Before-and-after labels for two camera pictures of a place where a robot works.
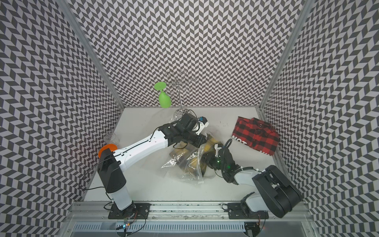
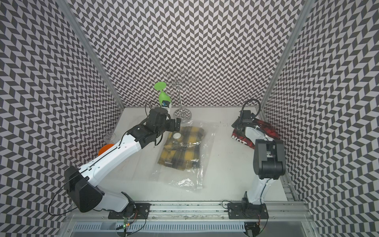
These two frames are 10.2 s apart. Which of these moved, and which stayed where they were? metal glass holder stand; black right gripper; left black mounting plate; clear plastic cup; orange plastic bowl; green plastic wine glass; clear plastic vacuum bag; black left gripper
Moved: black left gripper; black right gripper; clear plastic vacuum bag
Stayed: green plastic wine glass; orange plastic bowl; clear plastic cup; left black mounting plate; metal glass holder stand
